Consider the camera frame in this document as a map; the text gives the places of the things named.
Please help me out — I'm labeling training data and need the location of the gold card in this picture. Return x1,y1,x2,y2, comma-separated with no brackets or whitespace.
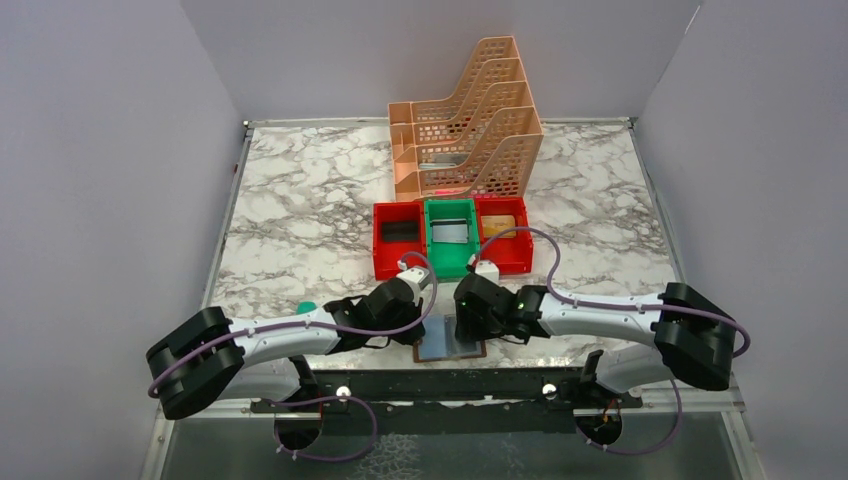
480,214,517,239

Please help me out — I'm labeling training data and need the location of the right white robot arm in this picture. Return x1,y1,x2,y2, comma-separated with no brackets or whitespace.
453,273,737,407

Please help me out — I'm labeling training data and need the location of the black card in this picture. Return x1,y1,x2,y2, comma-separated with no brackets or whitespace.
380,221,420,243

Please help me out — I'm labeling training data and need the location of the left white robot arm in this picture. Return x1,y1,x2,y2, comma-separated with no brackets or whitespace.
146,267,433,420

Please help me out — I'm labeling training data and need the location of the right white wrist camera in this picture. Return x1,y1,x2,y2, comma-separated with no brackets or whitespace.
467,260,500,284

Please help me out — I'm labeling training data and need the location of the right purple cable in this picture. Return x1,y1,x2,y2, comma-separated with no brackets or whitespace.
466,226,752,458

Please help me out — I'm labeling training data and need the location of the green plastic bin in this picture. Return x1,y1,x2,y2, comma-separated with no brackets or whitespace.
424,199,480,280

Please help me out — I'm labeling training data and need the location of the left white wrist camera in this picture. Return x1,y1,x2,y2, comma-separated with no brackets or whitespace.
396,266,434,296

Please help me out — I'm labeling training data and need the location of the red bin with black card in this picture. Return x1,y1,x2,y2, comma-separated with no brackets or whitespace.
372,201,426,281

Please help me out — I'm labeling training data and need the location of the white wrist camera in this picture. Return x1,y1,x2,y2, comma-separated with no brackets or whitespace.
396,266,434,296
467,260,500,284

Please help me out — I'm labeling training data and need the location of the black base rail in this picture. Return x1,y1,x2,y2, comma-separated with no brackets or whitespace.
250,367,616,439

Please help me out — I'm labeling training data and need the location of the brown leather card holder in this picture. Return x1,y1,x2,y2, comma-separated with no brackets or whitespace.
413,314,475,363

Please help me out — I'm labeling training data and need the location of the silver card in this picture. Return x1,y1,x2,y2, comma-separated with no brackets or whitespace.
430,219,470,244

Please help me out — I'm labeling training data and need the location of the grey card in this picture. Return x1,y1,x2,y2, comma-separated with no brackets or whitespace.
453,340,486,358

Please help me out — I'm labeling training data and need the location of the red bin with gold card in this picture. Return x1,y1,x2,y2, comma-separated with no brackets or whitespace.
474,197,534,275

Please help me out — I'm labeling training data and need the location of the green eraser block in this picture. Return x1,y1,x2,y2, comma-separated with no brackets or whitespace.
296,301,317,315

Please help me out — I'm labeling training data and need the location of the peach plastic file organizer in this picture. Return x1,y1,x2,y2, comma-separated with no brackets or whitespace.
388,36,544,202

